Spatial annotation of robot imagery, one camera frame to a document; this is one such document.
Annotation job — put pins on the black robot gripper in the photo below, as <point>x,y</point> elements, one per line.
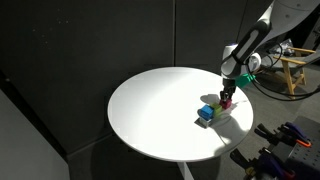
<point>229,87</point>

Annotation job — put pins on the pink cube block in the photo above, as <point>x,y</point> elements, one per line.
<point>225,103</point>

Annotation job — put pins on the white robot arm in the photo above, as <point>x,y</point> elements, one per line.
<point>281,16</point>

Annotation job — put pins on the yellow-green cube block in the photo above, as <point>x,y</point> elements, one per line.
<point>217,108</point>

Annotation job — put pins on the blue cube block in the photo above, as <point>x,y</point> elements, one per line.
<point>206,112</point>

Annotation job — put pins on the grey cube block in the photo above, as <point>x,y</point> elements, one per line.
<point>205,122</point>

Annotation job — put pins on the round white table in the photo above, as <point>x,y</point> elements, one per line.
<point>156,113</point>

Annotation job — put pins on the purple orange spring clamp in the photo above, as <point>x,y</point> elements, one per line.
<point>287,133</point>

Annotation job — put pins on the wooden folding chair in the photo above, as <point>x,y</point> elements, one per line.
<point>288,67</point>

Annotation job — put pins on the black perforated cart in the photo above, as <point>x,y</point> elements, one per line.
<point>305,162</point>

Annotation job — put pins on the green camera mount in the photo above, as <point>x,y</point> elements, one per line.
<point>244,80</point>

